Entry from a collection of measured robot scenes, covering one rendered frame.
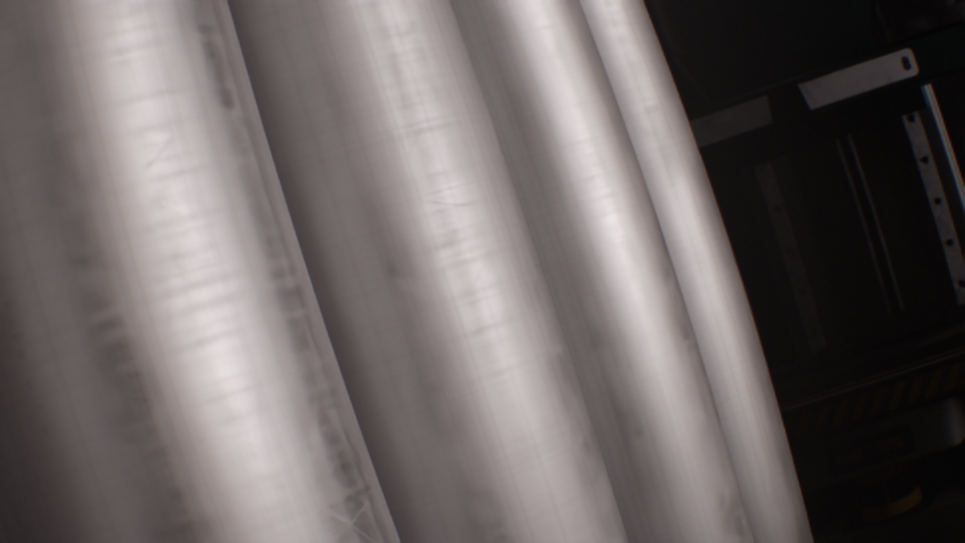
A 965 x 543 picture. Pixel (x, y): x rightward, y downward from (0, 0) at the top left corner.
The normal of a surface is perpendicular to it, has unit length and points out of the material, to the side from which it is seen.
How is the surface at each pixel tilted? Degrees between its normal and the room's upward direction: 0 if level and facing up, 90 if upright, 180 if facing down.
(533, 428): 90
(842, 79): 90
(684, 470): 90
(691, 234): 90
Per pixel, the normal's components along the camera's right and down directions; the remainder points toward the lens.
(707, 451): 0.70, -0.24
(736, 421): 0.33, -0.11
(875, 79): -0.48, 0.15
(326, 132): 0.04, -0.02
